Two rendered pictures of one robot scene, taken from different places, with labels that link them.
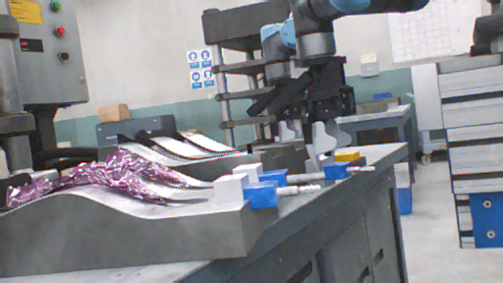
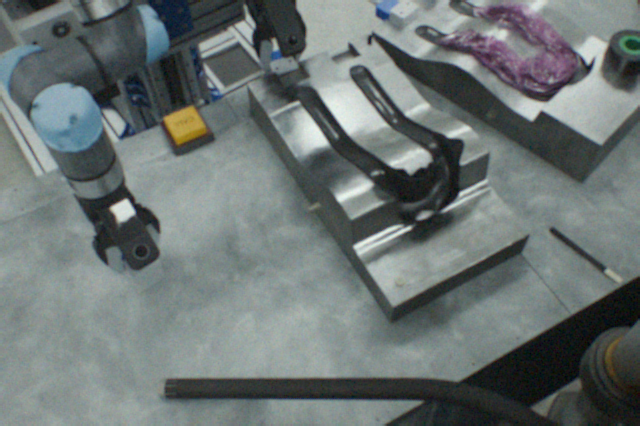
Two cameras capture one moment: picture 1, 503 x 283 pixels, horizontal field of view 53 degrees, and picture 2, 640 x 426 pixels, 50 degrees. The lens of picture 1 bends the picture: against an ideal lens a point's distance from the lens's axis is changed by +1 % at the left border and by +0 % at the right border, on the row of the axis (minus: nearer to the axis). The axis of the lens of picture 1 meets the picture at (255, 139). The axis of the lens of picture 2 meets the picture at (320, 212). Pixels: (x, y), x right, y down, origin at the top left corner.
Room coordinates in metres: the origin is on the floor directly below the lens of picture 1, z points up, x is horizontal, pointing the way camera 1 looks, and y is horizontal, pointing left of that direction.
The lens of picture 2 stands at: (1.76, 0.49, 1.81)
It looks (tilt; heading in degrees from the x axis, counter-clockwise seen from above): 57 degrees down; 215
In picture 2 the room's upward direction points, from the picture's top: 3 degrees counter-clockwise
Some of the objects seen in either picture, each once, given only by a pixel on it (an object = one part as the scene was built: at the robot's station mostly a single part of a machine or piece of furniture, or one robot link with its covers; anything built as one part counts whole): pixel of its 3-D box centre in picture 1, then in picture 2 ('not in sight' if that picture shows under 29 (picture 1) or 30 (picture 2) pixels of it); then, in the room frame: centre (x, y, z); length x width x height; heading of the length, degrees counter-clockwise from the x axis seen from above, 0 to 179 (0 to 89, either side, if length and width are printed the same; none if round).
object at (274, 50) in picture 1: (276, 44); (73, 131); (1.46, -0.10, 1.14); 0.09 x 0.08 x 0.11; 71
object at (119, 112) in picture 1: (113, 113); not in sight; (8.25, 2.23, 1.26); 0.42 x 0.33 x 0.29; 71
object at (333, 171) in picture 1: (342, 170); (275, 59); (0.96, -0.16, 0.83); 0.13 x 0.05 x 0.05; 56
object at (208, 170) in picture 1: (187, 165); (379, 156); (1.10, 0.16, 0.87); 0.50 x 0.26 x 0.14; 62
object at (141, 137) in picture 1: (187, 142); (380, 129); (1.08, 0.15, 0.92); 0.35 x 0.16 x 0.09; 62
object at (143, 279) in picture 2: not in sight; (130, 249); (1.45, -0.11, 0.83); 0.13 x 0.05 x 0.05; 70
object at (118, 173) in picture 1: (93, 177); (514, 40); (0.75, 0.24, 0.90); 0.26 x 0.18 x 0.08; 79
